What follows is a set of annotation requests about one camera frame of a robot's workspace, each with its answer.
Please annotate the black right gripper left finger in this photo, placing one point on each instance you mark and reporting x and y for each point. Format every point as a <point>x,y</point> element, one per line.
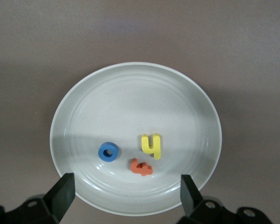
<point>60,200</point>

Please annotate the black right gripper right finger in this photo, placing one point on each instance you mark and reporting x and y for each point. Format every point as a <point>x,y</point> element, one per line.
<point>191,205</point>

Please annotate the blue foam letter o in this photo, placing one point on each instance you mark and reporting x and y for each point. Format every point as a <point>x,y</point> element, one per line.
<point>101,155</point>

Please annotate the yellow foam letter h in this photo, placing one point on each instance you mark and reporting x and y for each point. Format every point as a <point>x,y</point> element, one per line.
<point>157,149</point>

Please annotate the orange foam letter r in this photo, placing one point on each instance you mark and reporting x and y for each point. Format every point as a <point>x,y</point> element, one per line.
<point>136,169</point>

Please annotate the beige brown plate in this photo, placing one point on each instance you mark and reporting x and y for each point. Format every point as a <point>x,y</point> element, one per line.
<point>130,105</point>

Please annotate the brown table cover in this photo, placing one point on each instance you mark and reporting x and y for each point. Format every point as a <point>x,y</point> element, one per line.
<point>130,30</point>

